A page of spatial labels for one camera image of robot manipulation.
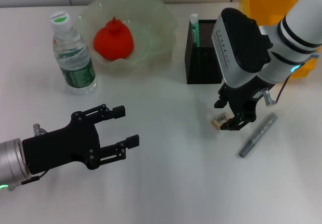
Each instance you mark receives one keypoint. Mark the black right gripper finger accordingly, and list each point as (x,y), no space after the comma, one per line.
(222,103)
(241,123)

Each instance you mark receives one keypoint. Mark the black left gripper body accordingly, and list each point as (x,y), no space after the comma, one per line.
(63,146)

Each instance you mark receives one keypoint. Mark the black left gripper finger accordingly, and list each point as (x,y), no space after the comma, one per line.
(118,112)
(132,141)

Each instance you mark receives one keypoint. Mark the yellow plastic bin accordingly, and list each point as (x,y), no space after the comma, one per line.
(266,2)

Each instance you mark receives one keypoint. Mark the clear green-label water bottle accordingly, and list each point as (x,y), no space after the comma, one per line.
(75,65)

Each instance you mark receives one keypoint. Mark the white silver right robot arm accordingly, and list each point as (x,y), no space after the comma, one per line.
(296,27)

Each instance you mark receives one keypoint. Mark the beige eraser with barcode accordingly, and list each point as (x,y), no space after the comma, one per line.
(218,120)

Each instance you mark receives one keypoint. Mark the pale green glass fruit plate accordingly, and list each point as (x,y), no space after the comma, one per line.
(151,22)

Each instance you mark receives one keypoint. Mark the grey marker pen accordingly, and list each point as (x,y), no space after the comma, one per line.
(259,133)

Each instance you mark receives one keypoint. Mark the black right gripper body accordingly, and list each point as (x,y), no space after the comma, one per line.
(244,98)

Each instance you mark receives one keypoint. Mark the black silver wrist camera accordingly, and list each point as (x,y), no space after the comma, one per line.
(239,45)

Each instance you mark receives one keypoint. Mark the black mesh pen holder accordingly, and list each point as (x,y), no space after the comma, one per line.
(201,65)

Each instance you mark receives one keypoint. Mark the red-orange toy orange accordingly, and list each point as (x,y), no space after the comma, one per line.
(113,40)

